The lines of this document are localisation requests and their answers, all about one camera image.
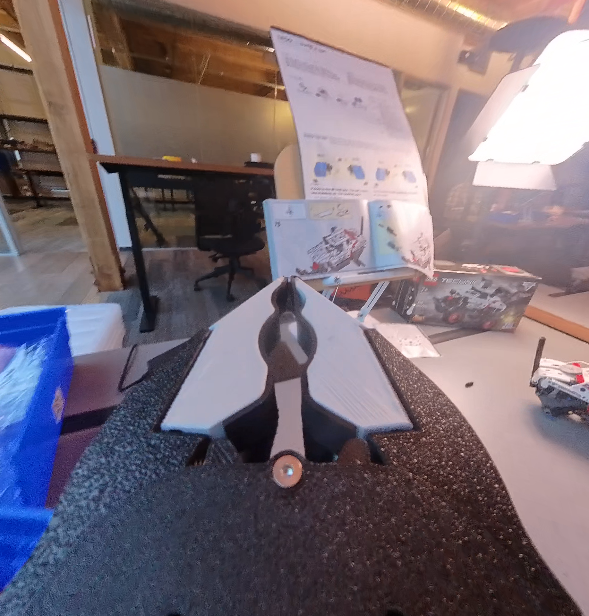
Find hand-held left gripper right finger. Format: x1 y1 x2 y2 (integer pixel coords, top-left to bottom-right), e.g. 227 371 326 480
290 278 414 436

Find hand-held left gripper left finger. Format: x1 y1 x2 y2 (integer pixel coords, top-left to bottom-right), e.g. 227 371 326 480
160 278 290 439

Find white lego vehicle model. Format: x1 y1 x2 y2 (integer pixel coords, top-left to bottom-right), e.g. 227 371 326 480
529 337 589 421

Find lego sticker sheet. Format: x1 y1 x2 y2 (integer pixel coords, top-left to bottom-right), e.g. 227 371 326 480
377 323 440 360

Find lego set box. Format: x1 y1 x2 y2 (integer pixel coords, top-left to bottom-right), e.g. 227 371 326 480
396 262 542 333

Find lego instruction booklet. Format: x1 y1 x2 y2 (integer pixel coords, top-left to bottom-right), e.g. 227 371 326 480
263 198 437 282

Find black office chair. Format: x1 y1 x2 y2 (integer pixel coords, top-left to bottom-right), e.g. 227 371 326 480
194 178 268 302

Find clear plastic bag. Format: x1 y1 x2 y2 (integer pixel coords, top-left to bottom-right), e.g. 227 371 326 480
0 337 56 455

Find wooden desk with black legs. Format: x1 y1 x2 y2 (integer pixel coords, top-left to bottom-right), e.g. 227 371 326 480
91 154 276 333

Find blue plastic storage bin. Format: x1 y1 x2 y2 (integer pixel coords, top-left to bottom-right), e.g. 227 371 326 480
0 308 76 599

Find printed instruction sheet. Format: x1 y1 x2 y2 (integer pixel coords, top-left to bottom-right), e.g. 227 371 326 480
271 27 430 208

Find wooden pillar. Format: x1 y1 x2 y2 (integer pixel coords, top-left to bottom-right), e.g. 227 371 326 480
14 0 124 292

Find bright studio light panel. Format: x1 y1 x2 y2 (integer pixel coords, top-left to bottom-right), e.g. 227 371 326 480
468 29 589 190

